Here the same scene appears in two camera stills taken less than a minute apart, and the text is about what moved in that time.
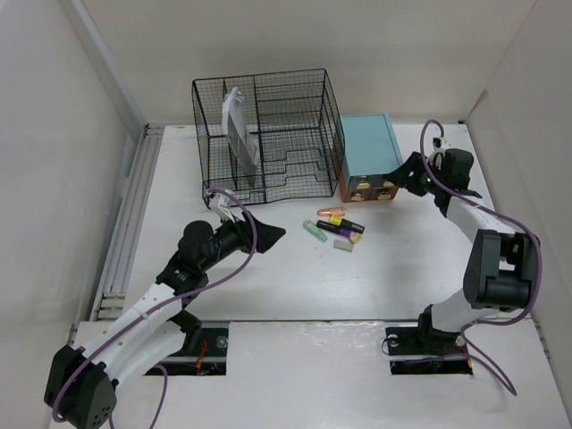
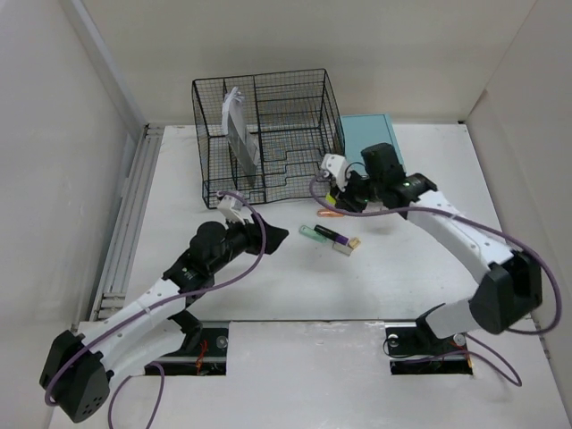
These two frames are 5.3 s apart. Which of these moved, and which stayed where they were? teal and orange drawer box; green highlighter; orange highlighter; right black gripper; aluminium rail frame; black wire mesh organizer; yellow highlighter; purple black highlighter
Moved: purple black highlighter; green highlighter; yellow highlighter; right black gripper
Stayed: black wire mesh organizer; teal and orange drawer box; orange highlighter; aluminium rail frame
